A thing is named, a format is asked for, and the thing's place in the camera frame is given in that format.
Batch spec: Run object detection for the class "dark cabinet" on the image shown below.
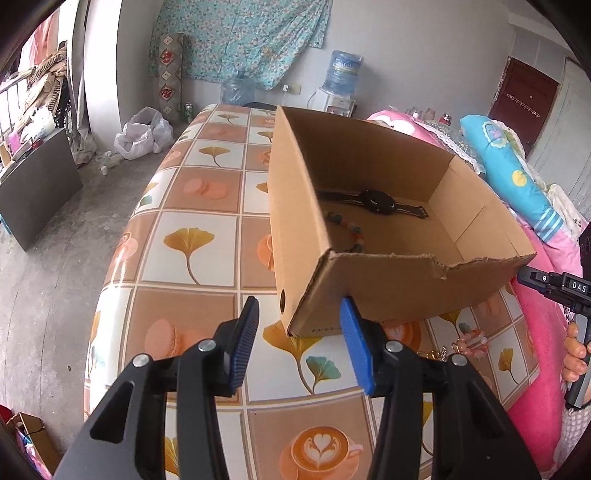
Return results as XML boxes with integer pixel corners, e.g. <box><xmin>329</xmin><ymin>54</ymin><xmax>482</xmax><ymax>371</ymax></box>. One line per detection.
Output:
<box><xmin>0</xmin><ymin>127</ymin><xmax>84</xmax><ymax>252</ymax></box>

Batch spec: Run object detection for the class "grey curtain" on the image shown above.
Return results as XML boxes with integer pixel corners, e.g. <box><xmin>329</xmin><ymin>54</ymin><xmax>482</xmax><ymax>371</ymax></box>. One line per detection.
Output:
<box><xmin>67</xmin><ymin>0</ymin><xmax>100</xmax><ymax>162</ymax></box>

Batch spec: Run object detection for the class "pink strap smart watch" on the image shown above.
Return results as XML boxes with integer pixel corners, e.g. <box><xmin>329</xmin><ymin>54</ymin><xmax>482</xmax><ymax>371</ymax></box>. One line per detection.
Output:
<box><xmin>316</xmin><ymin>188</ymin><xmax>430</xmax><ymax>219</ymax></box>

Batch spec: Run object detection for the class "empty clear water jug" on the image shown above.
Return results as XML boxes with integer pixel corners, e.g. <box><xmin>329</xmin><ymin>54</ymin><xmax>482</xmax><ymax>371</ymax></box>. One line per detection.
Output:
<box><xmin>221</xmin><ymin>69</ymin><xmax>256</xmax><ymax>108</ymax></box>

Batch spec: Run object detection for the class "blue cartoon pillow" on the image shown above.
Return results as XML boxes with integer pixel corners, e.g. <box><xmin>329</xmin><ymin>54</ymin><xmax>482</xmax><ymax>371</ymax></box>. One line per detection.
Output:
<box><xmin>459</xmin><ymin>114</ymin><xmax>566</xmax><ymax>243</ymax></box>

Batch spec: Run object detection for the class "person's right hand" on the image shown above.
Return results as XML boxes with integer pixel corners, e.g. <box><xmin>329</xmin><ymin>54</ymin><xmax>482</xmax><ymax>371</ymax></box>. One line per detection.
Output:
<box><xmin>561</xmin><ymin>322</ymin><xmax>591</xmax><ymax>385</ymax></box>

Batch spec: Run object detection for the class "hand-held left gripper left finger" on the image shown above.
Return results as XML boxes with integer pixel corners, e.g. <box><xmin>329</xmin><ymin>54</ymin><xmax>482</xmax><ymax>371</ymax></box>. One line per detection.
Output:
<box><xmin>53</xmin><ymin>295</ymin><xmax>260</xmax><ymax>480</ymax></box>

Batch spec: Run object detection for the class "blue water bottle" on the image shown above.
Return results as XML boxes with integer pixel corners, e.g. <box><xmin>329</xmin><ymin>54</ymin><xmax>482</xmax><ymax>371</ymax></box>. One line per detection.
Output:
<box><xmin>321</xmin><ymin>50</ymin><xmax>364</xmax><ymax>97</ymax></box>

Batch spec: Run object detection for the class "pile of clothes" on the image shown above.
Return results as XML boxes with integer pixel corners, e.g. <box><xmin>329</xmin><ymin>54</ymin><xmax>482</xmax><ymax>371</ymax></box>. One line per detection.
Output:
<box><xmin>18</xmin><ymin>41</ymin><xmax>70</xmax><ymax>144</ymax></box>

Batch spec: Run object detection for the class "patterned vinyl tablecloth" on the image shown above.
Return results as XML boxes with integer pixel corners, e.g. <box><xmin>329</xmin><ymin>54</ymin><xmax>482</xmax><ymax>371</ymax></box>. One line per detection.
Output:
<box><xmin>83</xmin><ymin>102</ymin><xmax>541</xmax><ymax>480</ymax></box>

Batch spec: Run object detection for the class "white water dispenser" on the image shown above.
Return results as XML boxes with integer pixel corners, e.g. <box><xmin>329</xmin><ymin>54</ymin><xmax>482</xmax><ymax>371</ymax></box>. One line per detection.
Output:
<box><xmin>307</xmin><ymin>88</ymin><xmax>356</xmax><ymax>116</ymax></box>

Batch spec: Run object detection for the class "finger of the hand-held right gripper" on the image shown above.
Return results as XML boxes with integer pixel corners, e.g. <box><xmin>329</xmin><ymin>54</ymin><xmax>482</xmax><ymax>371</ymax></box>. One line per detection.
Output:
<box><xmin>517</xmin><ymin>267</ymin><xmax>567</xmax><ymax>297</ymax></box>

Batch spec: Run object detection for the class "floral wall cloth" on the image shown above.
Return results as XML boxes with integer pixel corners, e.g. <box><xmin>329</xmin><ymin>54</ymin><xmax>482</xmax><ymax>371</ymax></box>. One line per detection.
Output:
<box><xmin>148</xmin><ymin>0</ymin><xmax>334</xmax><ymax>90</ymax></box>

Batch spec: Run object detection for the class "brown paper bag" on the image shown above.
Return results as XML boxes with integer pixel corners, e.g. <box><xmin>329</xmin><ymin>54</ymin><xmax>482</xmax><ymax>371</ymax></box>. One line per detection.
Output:
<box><xmin>7</xmin><ymin>412</ymin><xmax>61</xmax><ymax>476</ymax></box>

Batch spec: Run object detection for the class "brown cardboard box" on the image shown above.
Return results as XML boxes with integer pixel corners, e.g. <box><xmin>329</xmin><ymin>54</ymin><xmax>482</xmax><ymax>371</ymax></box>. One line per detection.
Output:
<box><xmin>267</xmin><ymin>105</ymin><xmax>537</xmax><ymax>337</ymax></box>

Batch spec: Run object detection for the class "patterned rolled cushion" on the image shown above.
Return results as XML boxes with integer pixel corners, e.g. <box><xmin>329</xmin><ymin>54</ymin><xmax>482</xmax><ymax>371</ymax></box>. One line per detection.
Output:
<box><xmin>154</xmin><ymin>33</ymin><xmax>185</xmax><ymax>121</ymax></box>

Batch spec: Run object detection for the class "dark brown door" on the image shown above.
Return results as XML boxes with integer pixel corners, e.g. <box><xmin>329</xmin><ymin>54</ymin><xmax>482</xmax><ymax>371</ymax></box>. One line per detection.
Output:
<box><xmin>488</xmin><ymin>56</ymin><xmax>560</xmax><ymax>160</ymax></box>

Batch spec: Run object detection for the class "white plastic bag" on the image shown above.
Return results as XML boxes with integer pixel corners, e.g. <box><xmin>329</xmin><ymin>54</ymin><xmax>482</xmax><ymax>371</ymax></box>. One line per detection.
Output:
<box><xmin>115</xmin><ymin>107</ymin><xmax>175</xmax><ymax>161</ymax></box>

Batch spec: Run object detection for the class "grey lace cloth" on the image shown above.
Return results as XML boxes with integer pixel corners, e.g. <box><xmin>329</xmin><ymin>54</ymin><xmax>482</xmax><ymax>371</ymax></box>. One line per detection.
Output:
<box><xmin>416</xmin><ymin>117</ymin><xmax>488</xmax><ymax>178</ymax></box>

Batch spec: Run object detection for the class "multicolored bead bracelet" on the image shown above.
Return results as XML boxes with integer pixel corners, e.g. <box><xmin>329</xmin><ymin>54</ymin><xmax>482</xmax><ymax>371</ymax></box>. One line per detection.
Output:
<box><xmin>325</xmin><ymin>210</ymin><xmax>365</xmax><ymax>254</ymax></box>

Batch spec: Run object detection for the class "pink bead bracelet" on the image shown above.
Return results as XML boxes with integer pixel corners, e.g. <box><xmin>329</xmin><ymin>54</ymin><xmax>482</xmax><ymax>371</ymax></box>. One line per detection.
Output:
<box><xmin>457</xmin><ymin>330</ymin><xmax>490</xmax><ymax>356</ymax></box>

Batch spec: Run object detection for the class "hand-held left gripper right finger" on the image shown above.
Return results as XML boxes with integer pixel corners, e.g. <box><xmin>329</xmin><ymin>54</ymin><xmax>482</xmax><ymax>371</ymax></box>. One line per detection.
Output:
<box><xmin>339</xmin><ymin>296</ymin><xmax>542</xmax><ymax>480</ymax></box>

